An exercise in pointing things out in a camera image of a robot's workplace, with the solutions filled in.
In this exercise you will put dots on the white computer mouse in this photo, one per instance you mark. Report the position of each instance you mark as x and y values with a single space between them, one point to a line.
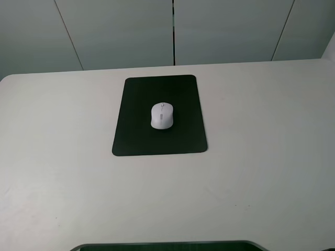
162 116

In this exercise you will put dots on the black mouse pad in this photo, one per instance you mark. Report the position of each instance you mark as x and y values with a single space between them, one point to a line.
134 135

